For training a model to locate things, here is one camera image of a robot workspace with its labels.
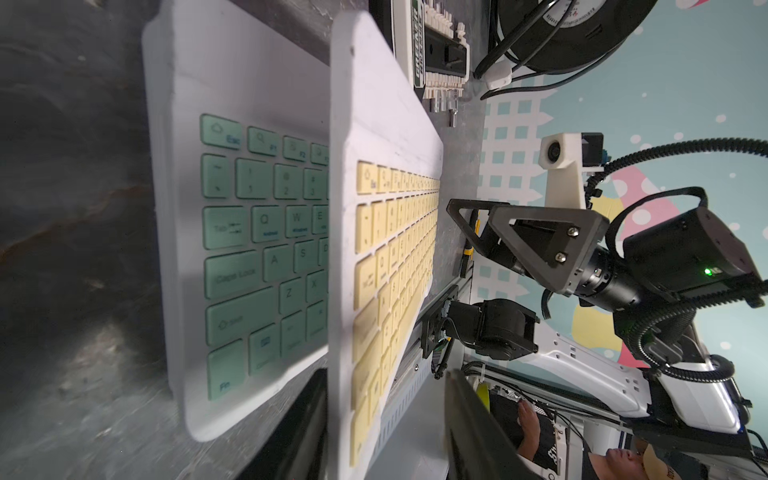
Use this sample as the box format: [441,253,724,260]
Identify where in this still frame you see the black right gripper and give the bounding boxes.
[487,204,765,360]

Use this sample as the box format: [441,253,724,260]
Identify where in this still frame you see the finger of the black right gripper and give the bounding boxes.
[446,198,510,264]

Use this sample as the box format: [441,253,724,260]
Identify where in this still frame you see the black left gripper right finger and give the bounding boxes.
[445,369,538,480]

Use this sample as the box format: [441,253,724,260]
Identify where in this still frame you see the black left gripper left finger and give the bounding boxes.
[237,369,328,480]

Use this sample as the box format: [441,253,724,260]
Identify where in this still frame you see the yellow key white keyboard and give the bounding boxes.
[327,11,443,479]

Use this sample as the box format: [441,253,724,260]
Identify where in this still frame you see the green key keyboard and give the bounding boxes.
[142,1,330,442]

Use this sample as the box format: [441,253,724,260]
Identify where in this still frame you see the person outside the cell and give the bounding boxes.
[515,398,685,480]

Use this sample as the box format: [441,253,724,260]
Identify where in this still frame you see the black cable reel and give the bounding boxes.
[473,0,656,100]

